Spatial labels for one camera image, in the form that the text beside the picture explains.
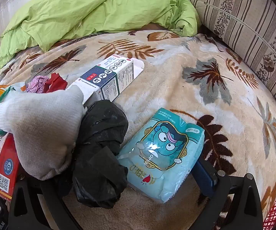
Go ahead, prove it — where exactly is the white medicine box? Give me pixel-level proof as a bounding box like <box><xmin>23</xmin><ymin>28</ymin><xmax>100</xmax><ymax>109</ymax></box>
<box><xmin>66</xmin><ymin>54</ymin><xmax>145</xmax><ymax>106</ymax></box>

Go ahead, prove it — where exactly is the white knitted glove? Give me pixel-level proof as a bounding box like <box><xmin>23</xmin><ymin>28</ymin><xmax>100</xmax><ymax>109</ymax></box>
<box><xmin>0</xmin><ymin>86</ymin><xmax>88</xmax><ymax>181</ymax></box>

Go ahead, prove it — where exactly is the black plastic bag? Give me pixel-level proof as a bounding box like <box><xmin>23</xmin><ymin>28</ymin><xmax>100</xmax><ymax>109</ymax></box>
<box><xmin>72</xmin><ymin>99</ymin><xmax>129</xmax><ymax>209</ymax></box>

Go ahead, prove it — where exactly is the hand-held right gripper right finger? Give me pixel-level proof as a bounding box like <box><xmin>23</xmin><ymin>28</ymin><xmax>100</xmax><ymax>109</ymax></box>
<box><xmin>193</xmin><ymin>156</ymin><xmax>263</xmax><ymax>230</ymax></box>

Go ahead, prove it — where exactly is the light blue tissue pack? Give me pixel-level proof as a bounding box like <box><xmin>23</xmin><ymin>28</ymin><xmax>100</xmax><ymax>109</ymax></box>
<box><xmin>116</xmin><ymin>108</ymin><xmax>205</xmax><ymax>204</ymax></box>

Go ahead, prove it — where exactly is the leaf-print beige blanket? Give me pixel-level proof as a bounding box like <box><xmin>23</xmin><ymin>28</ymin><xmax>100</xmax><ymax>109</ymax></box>
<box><xmin>0</xmin><ymin>30</ymin><xmax>276</xmax><ymax>230</ymax></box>

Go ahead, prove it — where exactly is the red wrapper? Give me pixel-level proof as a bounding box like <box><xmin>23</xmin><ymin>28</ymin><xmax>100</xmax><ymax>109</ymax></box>
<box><xmin>43</xmin><ymin>72</ymin><xmax>68</xmax><ymax>93</ymax></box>

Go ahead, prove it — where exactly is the white orange wrapper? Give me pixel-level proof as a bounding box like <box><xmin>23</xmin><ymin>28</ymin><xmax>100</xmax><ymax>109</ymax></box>
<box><xmin>11</xmin><ymin>83</ymin><xmax>30</xmax><ymax>94</ymax></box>

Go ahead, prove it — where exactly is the striped floral pillow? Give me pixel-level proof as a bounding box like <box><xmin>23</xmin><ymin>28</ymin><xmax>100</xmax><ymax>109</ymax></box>
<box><xmin>188</xmin><ymin>0</ymin><xmax>276</xmax><ymax>106</ymax></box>

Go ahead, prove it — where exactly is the red cardboard packet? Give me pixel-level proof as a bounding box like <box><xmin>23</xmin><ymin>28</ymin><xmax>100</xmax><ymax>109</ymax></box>
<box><xmin>0</xmin><ymin>118</ymin><xmax>21</xmax><ymax>202</ymax></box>

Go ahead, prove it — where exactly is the purple paper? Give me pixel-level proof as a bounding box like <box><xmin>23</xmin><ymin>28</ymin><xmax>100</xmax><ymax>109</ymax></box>
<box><xmin>26</xmin><ymin>75</ymin><xmax>48</xmax><ymax>94</ymax></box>

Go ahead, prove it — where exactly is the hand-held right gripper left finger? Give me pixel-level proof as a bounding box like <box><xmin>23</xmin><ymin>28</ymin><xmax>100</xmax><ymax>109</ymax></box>
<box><xmin>8</xmin><ymin>175</ymin><xmax>81</xmax><ymax>230</ymax></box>

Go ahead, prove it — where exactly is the green quilt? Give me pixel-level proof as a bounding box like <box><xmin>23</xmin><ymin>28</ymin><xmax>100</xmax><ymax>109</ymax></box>
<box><xmin>0</xmin><ymin>0</ymin><xmax>202</xmax><ymax>72</ymax></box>

